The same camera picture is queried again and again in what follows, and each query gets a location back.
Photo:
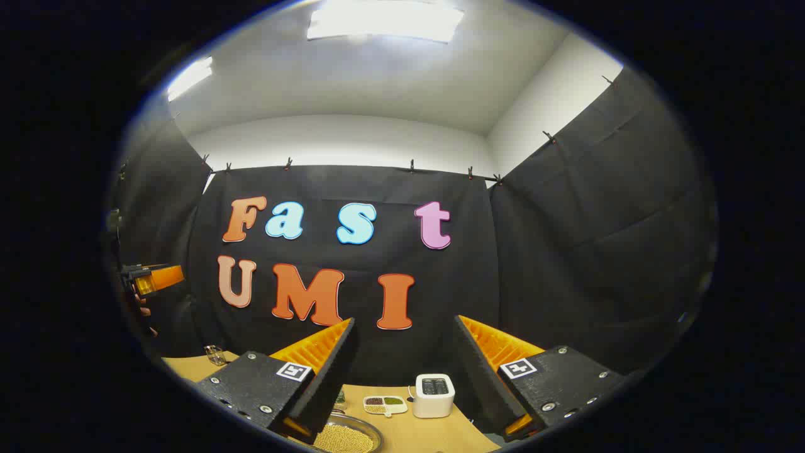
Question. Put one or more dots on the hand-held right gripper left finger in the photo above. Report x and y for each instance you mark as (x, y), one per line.
(327, 384)

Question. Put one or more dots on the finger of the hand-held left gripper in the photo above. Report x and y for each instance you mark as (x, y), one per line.
(160, 278)

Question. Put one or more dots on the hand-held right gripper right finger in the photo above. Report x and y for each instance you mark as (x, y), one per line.
(478, 384)

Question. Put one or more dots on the heap of soybeans in pot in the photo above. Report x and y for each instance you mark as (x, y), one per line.
(343, 439)

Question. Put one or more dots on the clear plastic water bottle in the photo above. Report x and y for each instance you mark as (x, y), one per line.
(340, 397)

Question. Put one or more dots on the white toaster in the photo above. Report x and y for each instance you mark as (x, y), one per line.
(434, 399)

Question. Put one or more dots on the white divided plate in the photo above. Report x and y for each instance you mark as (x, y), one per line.
(397, 406)

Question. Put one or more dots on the small ceiling light panel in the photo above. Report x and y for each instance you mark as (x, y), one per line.
(188, 77)

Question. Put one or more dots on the large ceiling light panel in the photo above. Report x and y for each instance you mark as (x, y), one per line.
(383, 22)

